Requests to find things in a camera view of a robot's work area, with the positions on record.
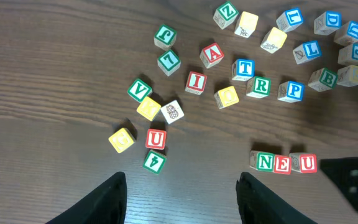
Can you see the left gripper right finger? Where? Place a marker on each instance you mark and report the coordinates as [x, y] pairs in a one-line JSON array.
[[258, 204]]

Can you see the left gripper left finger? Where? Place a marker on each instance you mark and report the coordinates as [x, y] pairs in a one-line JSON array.
[[107, 203]]

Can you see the green N block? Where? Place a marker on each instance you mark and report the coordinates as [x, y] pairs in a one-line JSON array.
[[262, 161]]

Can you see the red E block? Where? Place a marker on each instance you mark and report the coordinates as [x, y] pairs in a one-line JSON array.
[[282, 165]]

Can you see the red u block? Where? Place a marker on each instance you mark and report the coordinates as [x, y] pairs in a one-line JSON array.
[[303, 163], [156, 139]]

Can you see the blue P block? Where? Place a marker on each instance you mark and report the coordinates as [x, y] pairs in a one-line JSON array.
[[291, 92]]

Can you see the green R block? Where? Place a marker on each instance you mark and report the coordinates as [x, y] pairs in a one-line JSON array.
[[258, 87]]

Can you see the red I block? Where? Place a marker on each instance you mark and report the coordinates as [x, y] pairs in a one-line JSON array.
[[196, 83]]

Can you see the green 4 block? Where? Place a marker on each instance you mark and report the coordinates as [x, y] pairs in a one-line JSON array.
[[154, 162]]

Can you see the yellow block far left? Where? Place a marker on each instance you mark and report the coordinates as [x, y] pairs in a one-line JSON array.
[[121, 140]]

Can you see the yellow S block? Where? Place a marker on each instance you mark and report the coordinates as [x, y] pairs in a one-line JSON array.
[[348, 76]]

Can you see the green B block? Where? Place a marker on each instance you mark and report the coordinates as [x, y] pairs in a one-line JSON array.
[[323, 80]]

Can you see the yellow block beside V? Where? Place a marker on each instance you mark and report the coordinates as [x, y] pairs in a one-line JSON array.
[[148, 108]]

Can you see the yellow block centre low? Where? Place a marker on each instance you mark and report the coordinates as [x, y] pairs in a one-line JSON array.
[[226, 97]]

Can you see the plain wooden picture block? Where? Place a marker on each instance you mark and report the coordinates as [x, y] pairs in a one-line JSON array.
[[172, 112]]

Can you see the green V block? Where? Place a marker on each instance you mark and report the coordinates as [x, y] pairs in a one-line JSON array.
[[139, 90]]

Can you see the blue 5 block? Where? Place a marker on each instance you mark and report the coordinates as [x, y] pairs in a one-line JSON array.
[[348, 55]]

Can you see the blue L block middle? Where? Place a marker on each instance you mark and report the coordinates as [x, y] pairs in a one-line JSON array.
[[307, 51]]

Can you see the blue l block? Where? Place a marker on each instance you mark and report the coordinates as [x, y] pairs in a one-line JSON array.
[[307, 51], [289, 20]]

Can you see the blue T block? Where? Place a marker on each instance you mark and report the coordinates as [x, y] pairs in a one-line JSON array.
[[243, 69]]

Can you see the blue D block tilted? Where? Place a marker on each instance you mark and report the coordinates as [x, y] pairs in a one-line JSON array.
[[347, 34]]

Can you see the green 7 block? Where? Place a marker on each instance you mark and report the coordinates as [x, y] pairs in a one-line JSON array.
[[169, 62]]

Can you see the red A block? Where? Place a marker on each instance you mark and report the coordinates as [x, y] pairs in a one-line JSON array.
[[211, 55]]

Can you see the yellow block centre top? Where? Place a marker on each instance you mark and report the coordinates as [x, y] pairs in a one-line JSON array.
[[273, 40]]

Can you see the blue L block top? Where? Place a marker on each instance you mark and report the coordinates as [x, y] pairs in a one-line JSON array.
[[289, 20]]

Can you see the green block upper left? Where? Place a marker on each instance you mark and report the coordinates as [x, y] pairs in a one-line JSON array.
[[165, 37]]

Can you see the yellow block top left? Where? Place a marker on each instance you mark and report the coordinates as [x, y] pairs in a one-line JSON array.
[[246, 24]]

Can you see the green Z block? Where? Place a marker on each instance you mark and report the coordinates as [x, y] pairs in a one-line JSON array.
[[225, 15]]

